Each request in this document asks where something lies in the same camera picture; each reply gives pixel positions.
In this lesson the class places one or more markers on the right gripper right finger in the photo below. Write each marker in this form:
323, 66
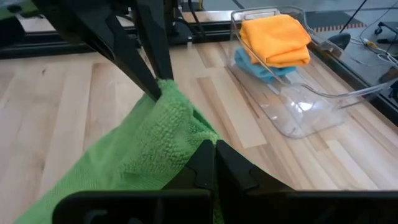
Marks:
239, 174

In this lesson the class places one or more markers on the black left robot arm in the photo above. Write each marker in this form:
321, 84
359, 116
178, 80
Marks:
182, 21

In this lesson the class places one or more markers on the clear plastic bin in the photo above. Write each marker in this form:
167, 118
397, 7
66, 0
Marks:
304, 105

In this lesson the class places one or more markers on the blue microfiber towel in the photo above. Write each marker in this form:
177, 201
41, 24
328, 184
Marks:
258, 70

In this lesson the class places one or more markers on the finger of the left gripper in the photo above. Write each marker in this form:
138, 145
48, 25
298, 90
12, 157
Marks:
155, 37
102, 34

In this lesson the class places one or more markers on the black orange-striped floor mat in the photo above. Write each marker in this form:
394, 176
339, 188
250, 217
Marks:
339, 27

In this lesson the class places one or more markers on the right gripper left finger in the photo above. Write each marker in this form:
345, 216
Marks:
199, 171

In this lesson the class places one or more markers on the green microfiber towel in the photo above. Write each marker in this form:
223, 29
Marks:
149, 140

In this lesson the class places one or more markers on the orange microfiber towel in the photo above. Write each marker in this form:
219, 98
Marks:
276, 40

